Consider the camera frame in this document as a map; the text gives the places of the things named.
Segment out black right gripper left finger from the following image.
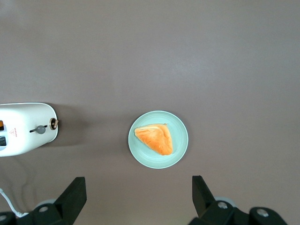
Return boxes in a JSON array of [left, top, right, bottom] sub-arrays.
[[16, 177, 87, 225]]

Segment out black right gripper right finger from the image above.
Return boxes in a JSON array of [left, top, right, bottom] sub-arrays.
[[188, 175, 288, 225]]

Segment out bronze toaster dial knob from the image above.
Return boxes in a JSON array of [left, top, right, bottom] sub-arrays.
[[49, 117, 60, 130]]

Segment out white two-slot toaster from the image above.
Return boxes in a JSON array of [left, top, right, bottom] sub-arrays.
[[0, 102, 59, 158]]

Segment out pale green round plate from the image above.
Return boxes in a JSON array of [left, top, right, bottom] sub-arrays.
[[127, 110, 189, 169]]

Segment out triangular golden bread piece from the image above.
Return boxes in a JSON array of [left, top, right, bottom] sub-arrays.
[[134, 123, 173, 156]]

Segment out white toaster power cord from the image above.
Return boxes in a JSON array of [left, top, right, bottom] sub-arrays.
[[0, 187, 30, 219]]

